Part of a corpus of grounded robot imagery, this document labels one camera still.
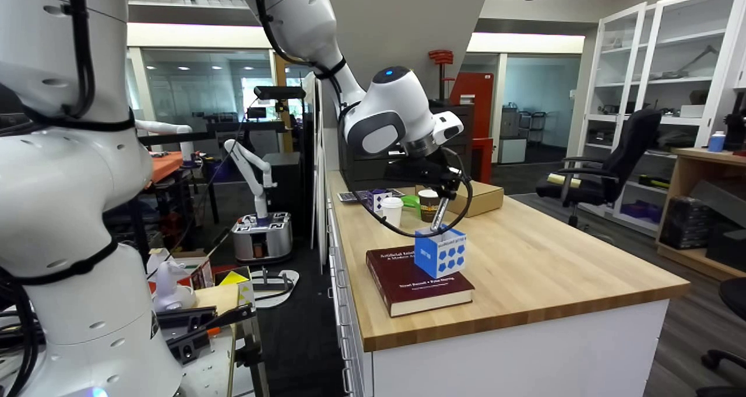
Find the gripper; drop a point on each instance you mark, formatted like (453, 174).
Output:
(438, 172)

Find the grey marker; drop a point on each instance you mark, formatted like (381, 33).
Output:
(440, 215)

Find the white robot arm on table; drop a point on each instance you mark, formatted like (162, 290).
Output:
(169, 129)

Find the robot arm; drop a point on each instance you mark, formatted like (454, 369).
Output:
(70, 169)

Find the flat cardboard box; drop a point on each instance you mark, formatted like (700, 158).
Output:
(481, 199)

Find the blue and white box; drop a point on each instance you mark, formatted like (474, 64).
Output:
(440, 256)

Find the dark red book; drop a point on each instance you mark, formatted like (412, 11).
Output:
(408, 289)

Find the cardboard box with yellow label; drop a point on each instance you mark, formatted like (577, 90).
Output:
(236, 283)

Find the brown paper cup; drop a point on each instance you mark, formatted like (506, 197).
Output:
(428, 206)

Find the green lid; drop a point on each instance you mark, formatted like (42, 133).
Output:
(411, 201)

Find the black drawer cabinet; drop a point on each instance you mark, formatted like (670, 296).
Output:
(460, 134)

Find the white paper cup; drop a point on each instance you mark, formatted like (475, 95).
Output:
(391, 211)

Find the blue and white cube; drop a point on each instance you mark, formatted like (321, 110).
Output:
(377, 200)

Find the red cabinet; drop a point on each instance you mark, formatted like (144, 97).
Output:
(475, 105)

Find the calculator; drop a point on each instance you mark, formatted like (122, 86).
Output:
(349, 196)

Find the red stand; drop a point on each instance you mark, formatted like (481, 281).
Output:
(441, 59)

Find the whiteboard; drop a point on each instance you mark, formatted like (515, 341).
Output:
(317, 169)

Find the yellow roll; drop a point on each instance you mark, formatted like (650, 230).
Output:
(562, 180)

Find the black office chair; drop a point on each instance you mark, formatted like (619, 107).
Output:
(623, 158)
(735, 298)

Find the white robot on silver base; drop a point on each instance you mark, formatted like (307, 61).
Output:
(259, 228)

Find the black equipment case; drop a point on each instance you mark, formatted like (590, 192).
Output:
(686, 222)

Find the wooden shelf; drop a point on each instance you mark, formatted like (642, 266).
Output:
(693, 164)

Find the white glass cabinet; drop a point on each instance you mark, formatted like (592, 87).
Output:
(670, 53)

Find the orange table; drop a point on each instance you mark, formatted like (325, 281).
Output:
(163, 165)

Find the black device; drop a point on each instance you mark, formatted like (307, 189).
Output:
(737, 120)

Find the camera on mount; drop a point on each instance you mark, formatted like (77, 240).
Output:
(280, 92)

